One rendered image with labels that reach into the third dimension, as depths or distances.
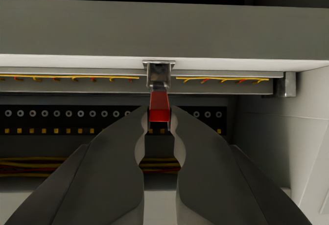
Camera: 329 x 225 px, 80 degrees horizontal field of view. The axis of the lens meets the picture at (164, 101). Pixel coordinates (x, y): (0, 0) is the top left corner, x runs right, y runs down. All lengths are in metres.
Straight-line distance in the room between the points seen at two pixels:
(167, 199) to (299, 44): 0.20
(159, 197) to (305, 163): 0.16
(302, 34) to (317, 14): 0.02
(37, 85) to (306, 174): 0.31
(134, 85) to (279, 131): 0.20
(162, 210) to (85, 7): 0.22
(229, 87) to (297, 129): 0.09
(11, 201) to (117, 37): 0.22
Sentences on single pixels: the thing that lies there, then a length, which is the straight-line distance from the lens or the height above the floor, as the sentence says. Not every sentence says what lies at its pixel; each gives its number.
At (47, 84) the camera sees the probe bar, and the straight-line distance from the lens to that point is 0.26.
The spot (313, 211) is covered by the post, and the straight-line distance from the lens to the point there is 0.31.
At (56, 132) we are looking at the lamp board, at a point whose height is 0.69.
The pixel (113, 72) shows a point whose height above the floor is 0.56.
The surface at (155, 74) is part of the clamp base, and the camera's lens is 0.20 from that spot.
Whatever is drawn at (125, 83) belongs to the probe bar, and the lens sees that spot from 0.23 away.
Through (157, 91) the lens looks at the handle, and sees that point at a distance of 0.15.
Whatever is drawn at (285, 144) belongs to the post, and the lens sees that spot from 0.29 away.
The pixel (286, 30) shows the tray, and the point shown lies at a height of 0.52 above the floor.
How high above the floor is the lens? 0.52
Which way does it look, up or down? 20 degrees up
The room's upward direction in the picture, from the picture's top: 178 degrees counter-clockwise
